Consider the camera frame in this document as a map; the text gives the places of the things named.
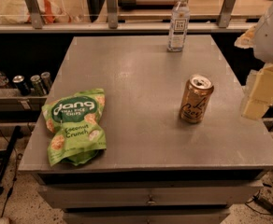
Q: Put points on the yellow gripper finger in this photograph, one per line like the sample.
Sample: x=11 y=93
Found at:
x=258 y=93
x=246 y=40

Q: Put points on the clear plastic water bottle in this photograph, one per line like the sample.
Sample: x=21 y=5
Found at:
x=178 y=26

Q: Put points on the orange soda can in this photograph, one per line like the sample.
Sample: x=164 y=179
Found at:
x=197 y=92

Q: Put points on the black power adapter on floor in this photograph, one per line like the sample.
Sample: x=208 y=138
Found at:
x=267 y=205

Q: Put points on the grey drawer cabinet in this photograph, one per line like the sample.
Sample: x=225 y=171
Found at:
x=177 y=202

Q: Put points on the metal drawer knob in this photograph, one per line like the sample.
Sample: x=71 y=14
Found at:
x=150 y=201

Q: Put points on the green rice chips bag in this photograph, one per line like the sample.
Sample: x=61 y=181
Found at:
x=74 y=121

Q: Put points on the dark can right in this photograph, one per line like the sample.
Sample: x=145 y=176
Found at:
x=46 y=78

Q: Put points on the dark can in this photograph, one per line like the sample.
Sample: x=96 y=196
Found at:
x=21 y=85
x=46 y=78

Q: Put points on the green can middle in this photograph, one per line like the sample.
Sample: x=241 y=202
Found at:
x=38 y=85

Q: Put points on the dark can left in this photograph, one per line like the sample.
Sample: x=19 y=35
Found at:
x=21 y=85

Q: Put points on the orange white bag behind glass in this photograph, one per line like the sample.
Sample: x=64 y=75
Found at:
x=25 y=11

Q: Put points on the low grey shelf left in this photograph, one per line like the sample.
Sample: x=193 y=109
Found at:
x=17 y=102

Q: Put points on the black stand leg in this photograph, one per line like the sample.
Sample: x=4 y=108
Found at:
x=7 y=153

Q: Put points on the right metal bracket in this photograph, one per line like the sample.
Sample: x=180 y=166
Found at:
x=225 y=13

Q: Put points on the metal bracket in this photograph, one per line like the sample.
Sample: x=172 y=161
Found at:
x=112 y=14
x=225 y=13
x=35 y=15

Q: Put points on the middle metal bracket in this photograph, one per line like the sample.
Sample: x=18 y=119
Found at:
x=112 y=14

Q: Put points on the left metal bracket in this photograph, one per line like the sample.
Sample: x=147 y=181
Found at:
x=35 y=15

